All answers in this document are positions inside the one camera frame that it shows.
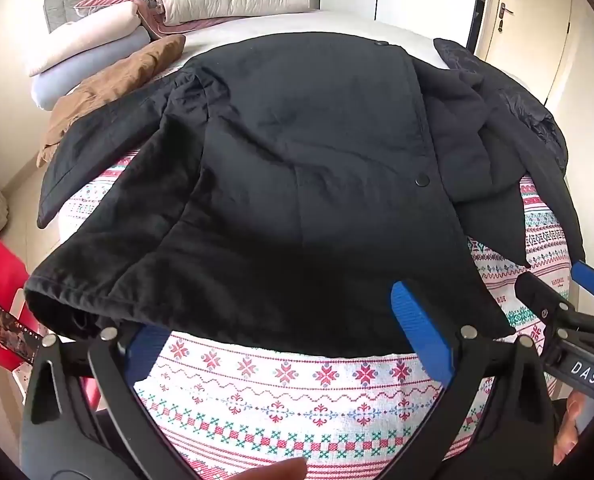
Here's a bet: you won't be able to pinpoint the dark quilted jacket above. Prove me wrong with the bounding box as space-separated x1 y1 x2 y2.
433 37 587 267

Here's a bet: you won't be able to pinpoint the cream door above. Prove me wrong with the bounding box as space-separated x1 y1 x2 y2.
477 0 577 77

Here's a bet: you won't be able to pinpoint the metal door handle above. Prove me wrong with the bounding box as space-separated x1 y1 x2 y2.
496 2 516 34

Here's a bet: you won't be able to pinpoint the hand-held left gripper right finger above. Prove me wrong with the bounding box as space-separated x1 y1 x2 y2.
391 281 563 480

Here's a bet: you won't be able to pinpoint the black coat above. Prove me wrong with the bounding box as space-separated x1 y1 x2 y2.
24 32 533 356

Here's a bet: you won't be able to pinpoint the patterned red green blanket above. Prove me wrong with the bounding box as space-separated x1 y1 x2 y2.
57 150 585 480

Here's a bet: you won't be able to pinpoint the white bed sheet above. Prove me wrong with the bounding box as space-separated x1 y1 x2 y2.
149 7 533 92

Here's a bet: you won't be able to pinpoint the white pillow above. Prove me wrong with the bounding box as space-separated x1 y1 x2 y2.
24 1 142 78

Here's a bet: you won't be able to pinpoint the person's right hand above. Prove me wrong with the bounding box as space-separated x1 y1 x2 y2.
552 390 592 467

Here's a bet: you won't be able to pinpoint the blue-grey pillow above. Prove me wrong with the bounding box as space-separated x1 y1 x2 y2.
31 27 153 112

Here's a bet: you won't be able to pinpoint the person's left hand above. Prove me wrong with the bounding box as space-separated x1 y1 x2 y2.
239 457 309 480

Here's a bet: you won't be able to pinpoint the brown pants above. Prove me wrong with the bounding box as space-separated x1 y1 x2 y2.
36 34 187 168

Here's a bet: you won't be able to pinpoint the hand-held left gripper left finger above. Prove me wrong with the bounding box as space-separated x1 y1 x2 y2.
19 324 198 480

